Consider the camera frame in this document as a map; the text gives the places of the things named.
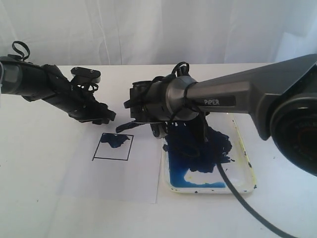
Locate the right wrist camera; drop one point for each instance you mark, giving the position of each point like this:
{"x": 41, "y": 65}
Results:
{"x": 159, "y": 130}

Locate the white paper with square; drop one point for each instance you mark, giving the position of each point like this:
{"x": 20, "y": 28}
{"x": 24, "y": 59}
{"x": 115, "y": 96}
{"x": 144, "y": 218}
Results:
{"x": 113, "y": 166}

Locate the black paintbrush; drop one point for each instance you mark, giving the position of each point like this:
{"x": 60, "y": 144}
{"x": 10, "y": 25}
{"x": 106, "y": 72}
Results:
{"x": 126, "y": 126}

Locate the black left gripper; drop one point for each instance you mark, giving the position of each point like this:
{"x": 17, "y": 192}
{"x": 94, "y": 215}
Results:
{"x": 78, "y": 101}

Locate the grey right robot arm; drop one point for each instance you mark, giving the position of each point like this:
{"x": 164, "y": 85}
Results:
{"x": 280, "y": 98}

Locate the white paint tray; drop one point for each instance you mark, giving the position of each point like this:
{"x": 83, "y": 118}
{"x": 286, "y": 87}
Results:
{"x": 190, "y": 168}

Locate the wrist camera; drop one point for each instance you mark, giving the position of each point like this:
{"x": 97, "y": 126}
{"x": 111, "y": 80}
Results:
{"x": 159, "y": 130}
{"x": 83, "y": 75}

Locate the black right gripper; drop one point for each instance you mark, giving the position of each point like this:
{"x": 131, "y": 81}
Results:
{"x": 138, "y": 121}

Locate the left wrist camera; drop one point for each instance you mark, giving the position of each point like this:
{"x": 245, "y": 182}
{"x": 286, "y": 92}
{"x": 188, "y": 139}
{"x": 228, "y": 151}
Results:
{"x": 83, "y": 75}

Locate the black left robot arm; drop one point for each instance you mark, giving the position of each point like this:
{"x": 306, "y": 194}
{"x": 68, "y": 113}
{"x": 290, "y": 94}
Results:
{"x": 28, "y": 80}

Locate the white curtain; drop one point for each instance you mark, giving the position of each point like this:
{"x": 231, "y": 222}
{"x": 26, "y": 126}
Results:
{"x": 122, "y": 32}

